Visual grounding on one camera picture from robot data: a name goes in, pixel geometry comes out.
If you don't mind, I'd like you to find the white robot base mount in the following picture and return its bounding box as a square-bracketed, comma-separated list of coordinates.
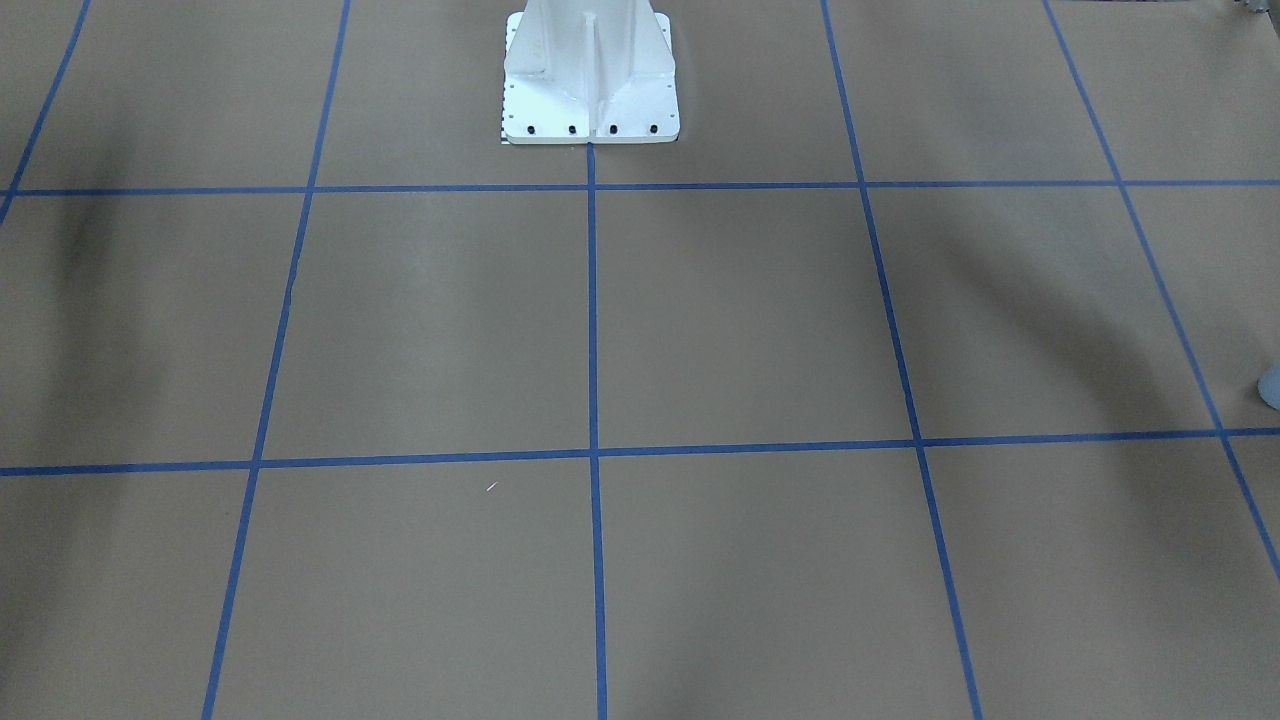
[500, 1, 681, 145]

